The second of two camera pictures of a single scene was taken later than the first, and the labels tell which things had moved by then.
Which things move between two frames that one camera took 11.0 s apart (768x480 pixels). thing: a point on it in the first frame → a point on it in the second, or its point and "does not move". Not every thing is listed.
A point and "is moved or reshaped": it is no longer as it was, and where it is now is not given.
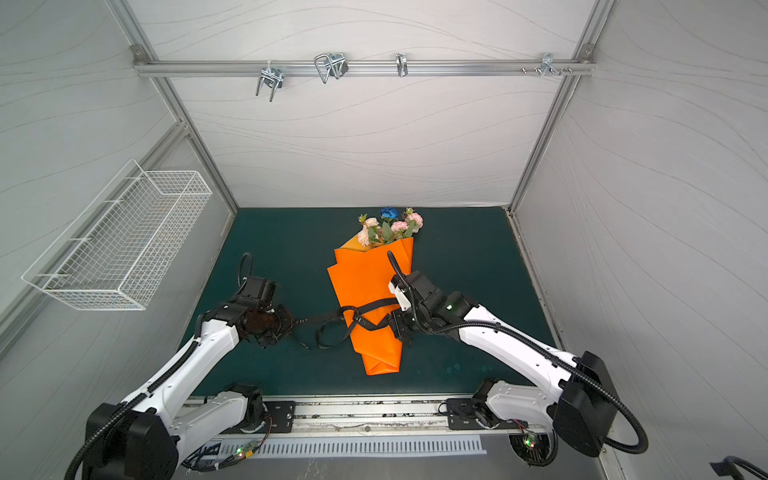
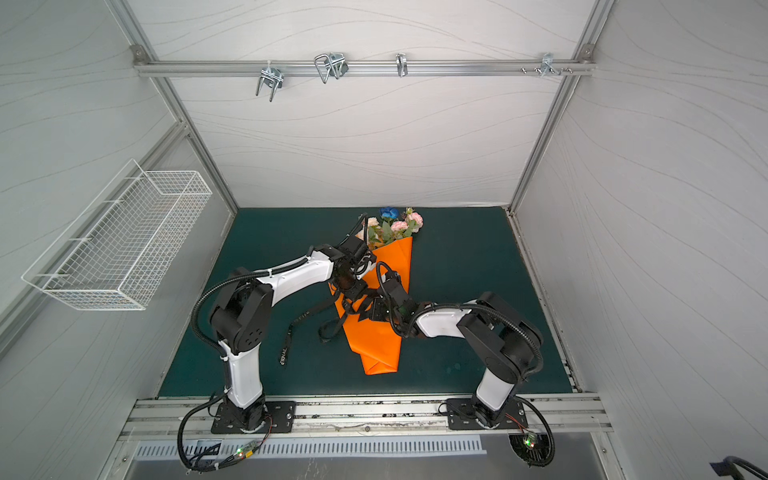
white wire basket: [116, 253] does not move
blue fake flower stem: [389, 213] does not move
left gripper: [288, 324] → [358, 291]
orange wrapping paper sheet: [363, 275] does not move
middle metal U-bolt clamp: [333, 63] does not move
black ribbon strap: [357, 322] is moved or reshaped
